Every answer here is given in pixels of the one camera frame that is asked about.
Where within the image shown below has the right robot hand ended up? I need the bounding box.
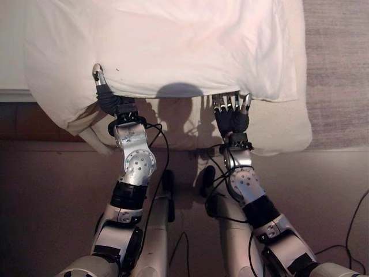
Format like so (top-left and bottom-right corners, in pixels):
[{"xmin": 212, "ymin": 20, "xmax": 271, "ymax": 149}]
[{"xmin": 212, "ymin": 91, "xmax": 253, "ymax": 137}]

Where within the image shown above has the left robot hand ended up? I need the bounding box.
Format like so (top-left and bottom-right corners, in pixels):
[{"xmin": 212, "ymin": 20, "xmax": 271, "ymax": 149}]
[{"xmin": 92, "ymin": 63, "xmax": 137, "ymax": 115}]

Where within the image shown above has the white bed blanket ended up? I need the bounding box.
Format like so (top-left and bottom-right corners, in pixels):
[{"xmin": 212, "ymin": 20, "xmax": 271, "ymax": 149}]
[{"xmin": 22, "ymin": 0, "xmax": 308, "ymax": 102}]

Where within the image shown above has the white baseboard trim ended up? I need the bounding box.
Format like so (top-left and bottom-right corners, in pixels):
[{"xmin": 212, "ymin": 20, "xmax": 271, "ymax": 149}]
[{"xmin": 0, "ymin": 88, "xmax": 37, "ymax": 103}]

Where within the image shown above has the right silver robot leg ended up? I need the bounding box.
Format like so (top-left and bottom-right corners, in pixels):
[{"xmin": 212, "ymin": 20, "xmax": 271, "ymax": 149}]
[{"xmin": 198, "ymin": 165, "xmax": 265, "ymax": 277}]

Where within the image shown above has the silver robot leg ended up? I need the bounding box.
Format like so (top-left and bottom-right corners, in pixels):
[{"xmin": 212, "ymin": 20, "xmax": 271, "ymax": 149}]
[
  {"xmin": 198, "ymin": 165, "xmax": 265, "ymax": 277},
  {"xmin": 133, "ymin": 169, "xmax": 177, "ymax": 277}
]

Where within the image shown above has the grey rug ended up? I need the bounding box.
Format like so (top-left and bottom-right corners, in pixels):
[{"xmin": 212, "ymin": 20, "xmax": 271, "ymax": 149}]
[{"xmin": 302, "ymin": 0, "xmax": 369, "ymax": 151}]

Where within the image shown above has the left silver robot leg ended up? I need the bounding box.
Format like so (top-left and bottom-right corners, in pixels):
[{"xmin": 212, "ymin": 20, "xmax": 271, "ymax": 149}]
[{"xmin": 133, "ymin": 169, "xmax": 177, "ymax": 277}]

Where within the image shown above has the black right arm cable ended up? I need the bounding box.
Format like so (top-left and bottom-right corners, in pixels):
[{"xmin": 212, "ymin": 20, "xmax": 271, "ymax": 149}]
[{"xmin": 204, "ymin": 145, "xmax": 255, "ymax": 223}]

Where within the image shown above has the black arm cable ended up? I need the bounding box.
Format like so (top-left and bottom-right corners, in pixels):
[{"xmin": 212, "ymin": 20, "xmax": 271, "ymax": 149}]
[
  {"xmin": 134, "ymin": 122, "xmax": 171, "ymax": 260},
  {"xmin": 204, "ymin": 145, "xmax": 255, "ymax": 223}
]

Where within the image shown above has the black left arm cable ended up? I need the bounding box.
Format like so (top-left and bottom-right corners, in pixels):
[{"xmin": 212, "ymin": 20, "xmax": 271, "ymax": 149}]
[{"xmin": 134, "ymin": 122, "xmax": 171, "ymax": 260}]

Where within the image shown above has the short black floor cable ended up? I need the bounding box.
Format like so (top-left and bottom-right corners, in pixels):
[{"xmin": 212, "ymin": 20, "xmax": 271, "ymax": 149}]
[{"xmin": 169, "ymin": 230, "xmax": 190, "ymax": 277}]

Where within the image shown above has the long black floor cable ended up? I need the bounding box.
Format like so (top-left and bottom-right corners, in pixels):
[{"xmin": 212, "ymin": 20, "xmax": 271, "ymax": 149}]
[{"xmin": 313, "ymin": 189, "xmax": 369, "ymax": 275}]

